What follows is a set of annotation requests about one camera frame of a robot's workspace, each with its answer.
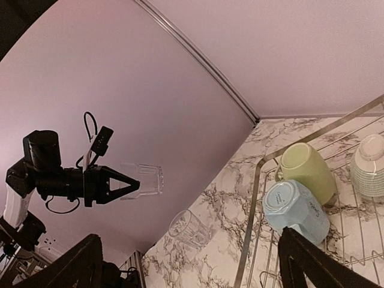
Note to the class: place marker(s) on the clear glass front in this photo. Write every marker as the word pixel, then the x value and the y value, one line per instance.
pixel 187 228

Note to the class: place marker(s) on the left aluminium post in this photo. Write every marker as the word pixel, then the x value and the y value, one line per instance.
pixel 201 58

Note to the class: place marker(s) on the clear glass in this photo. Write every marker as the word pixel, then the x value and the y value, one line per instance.
pixel 187 228
pixel 150 177

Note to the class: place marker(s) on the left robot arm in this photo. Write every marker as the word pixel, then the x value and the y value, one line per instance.
pixel 40 170

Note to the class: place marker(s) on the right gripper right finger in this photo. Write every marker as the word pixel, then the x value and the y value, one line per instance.
pixel 300 259

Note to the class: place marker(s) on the wire dish rack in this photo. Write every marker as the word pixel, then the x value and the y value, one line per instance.
pixel 355 237

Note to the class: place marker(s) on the clear glass back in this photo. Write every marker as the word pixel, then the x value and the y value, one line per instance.
pixel 150 177

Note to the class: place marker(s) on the white ribbed bowl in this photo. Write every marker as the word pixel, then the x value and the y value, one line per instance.
pixel 366 167

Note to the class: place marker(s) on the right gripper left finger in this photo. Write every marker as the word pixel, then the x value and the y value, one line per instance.
pixel 81 266

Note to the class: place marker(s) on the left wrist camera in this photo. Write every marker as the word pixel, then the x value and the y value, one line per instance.
pixel 97 147

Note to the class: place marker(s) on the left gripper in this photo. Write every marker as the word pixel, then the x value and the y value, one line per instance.
pixel 97 185

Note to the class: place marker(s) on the light blue mug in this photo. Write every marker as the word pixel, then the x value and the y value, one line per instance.
pixel 291 204

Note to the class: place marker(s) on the green mug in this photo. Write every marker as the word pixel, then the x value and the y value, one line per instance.
pixel 301 162

